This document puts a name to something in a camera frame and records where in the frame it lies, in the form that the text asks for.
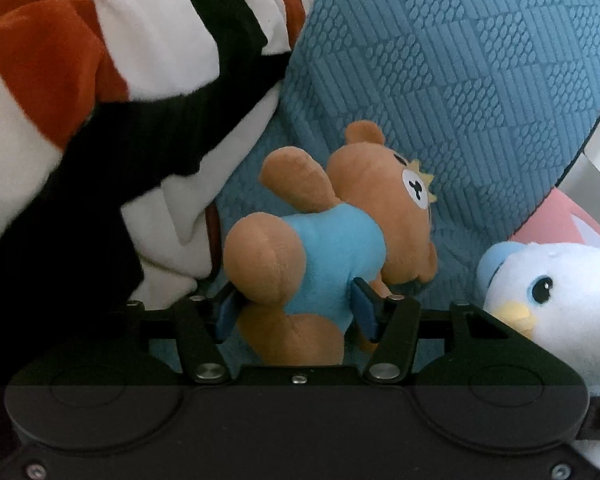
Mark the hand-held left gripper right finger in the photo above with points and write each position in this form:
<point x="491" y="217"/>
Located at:
<point x="362" y="310"/>

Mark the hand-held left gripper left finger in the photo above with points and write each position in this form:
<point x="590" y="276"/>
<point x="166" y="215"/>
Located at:
<point x="227" y="315"/>

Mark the brown bear plush blue shirt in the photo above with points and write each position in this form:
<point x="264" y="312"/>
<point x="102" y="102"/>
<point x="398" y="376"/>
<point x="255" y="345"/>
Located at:
<point x="325" y="245"/>

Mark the pink cushion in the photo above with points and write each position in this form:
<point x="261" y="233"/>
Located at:
<point x="550" y="220"/>

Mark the white and blue penguin plush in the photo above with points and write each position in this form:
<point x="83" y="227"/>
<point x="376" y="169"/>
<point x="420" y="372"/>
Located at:
<point x="570" y="330"/>

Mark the blue textured bedspread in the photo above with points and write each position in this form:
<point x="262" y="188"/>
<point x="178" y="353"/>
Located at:
<point x="455" y="85"/>

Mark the white black orange striped blanket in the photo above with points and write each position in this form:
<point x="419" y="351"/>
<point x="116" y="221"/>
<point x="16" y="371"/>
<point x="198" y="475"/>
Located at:
<point x="145" y="35"/>

